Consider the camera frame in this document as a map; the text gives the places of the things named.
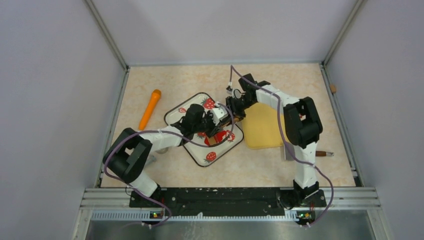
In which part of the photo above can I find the metal spatula wooden handle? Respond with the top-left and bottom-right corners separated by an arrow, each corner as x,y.
280,147 -> 335,162

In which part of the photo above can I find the yellow plastic tray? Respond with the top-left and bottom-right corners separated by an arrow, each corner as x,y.
241,103 -> 283,150

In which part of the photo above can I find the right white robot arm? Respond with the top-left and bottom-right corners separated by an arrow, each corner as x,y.
226,73 -> 323,206

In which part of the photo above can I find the orange toy carrot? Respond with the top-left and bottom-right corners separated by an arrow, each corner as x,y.
138,89 -> 162,131

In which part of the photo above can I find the strawberry print white tray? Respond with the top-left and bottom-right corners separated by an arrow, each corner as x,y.
163,92 -> 245,168

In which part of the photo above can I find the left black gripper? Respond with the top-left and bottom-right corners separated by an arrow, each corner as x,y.
193,110 -> 223,139

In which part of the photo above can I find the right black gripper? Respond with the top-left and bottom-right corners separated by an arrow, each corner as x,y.
222,95 -> 255,128

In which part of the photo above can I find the small wooden peg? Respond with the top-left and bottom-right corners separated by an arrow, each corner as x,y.
329,84 -> 337,94

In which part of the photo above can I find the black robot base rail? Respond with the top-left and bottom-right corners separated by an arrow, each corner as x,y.
129,187 -> 327,217

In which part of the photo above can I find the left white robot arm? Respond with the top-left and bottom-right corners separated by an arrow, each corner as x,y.
103,103 -> 234,207

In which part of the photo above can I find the metal ring cutter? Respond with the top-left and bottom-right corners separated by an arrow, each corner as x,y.
156,147 -> 169,155

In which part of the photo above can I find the red dough disc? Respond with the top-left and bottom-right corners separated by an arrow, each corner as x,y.
204,130 -> 235,147

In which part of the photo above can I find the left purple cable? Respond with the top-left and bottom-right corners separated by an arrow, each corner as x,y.
103,102 -> 236,229

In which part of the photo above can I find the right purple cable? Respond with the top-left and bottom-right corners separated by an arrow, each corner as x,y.
228,64 -> 335,229

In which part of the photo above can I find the wooden double-ended rolling pin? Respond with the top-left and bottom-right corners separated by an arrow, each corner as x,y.
213,119 -> 243,144

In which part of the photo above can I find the grey plastic bolt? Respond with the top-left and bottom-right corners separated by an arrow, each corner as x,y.
145,155 -> 157,166

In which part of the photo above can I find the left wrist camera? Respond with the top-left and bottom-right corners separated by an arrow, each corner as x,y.
210,102 -> 229,126

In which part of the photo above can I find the purple cable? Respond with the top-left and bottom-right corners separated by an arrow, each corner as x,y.
228,64 -> 335,229
103,102 -> 236,229

